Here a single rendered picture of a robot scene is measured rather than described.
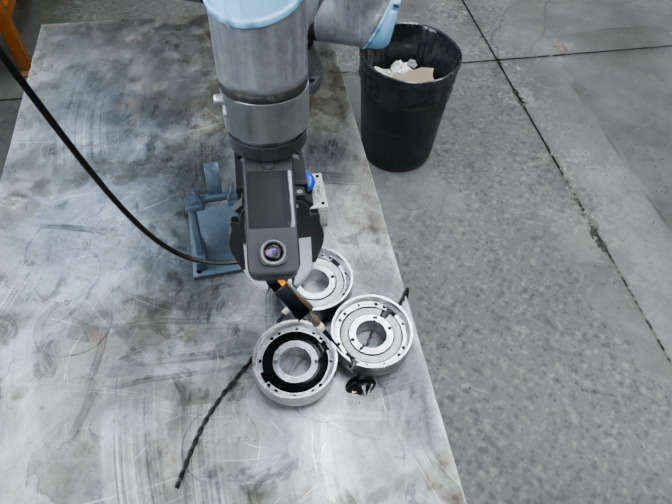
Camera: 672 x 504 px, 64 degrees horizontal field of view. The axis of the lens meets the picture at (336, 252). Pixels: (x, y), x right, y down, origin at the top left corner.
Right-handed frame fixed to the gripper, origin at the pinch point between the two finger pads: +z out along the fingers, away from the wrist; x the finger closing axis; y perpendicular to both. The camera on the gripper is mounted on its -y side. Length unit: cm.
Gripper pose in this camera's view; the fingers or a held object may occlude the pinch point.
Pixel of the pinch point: (280, 286)
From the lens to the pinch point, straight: 61.6
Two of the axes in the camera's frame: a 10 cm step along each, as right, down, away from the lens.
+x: -9.9, 1.0, -1.2
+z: -0.2, 6.9, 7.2
